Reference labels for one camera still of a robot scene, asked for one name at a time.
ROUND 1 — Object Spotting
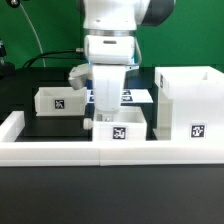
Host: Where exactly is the black cable bundle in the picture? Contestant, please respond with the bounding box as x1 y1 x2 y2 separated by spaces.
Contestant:
21 47 86 69

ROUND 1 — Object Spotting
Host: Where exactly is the black work mat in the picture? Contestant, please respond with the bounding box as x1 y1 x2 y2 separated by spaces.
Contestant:
14 101 158 142

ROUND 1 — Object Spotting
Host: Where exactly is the white marker tag sheet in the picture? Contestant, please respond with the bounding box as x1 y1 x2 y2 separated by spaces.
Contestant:
86 89 153 104

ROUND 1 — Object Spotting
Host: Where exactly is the white drawer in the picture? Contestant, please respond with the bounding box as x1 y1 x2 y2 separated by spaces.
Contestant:
83 106 147 141
34 87 87 116

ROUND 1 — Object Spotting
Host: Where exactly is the black tripod stand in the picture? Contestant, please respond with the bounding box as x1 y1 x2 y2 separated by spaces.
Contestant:
0 39 15 78

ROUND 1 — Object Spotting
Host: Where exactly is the white foam boundary frame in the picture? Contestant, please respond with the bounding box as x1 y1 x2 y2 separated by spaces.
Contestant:
0 111 224 167

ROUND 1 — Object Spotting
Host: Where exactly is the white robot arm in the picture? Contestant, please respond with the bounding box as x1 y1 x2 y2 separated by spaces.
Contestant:
77 0 176 121

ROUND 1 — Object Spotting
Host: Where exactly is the white drawer cabinet box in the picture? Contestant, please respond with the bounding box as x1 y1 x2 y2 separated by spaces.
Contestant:
154 66 224 142

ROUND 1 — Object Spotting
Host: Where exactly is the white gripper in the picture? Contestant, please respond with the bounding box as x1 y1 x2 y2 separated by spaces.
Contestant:
92 65 126 122

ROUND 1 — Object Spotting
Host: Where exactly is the white thin cable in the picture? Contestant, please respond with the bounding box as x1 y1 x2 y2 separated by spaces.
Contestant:
19 2 47 68

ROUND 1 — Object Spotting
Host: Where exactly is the black camera knob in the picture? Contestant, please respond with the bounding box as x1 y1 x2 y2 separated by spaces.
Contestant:
6 0 20 8

